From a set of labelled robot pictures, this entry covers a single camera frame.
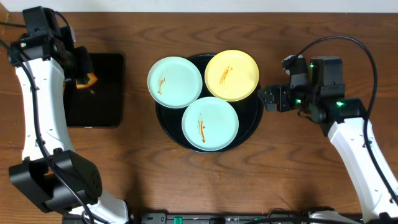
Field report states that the orange green scrubbing sponge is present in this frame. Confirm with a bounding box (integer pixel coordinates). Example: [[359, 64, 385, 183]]
[[76, 72, 98, 89]]

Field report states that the round black tray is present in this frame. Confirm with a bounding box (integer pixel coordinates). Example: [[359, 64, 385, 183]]
[[155, 54, 264, 153]]

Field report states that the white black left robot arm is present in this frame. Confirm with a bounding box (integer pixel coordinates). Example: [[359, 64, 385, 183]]
[[5, 6, 129, 223]]

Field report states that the yellow plate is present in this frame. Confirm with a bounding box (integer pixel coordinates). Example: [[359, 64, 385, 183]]
[[205, 50, 259, 101]]

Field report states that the rectangular black tray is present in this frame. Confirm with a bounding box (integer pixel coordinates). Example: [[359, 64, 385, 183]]
[[63, 53, 125, 128]]

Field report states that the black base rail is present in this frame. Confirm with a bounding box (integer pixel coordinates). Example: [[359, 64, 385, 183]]
[[62, 212, 364, 224]]

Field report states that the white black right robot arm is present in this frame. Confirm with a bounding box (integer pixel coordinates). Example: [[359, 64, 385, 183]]
[[257, 56, 397, 223]]

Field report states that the mint plate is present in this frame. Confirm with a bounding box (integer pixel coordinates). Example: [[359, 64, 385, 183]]
[[182, 96, 239, 152], [147, 57, 203, 109]]

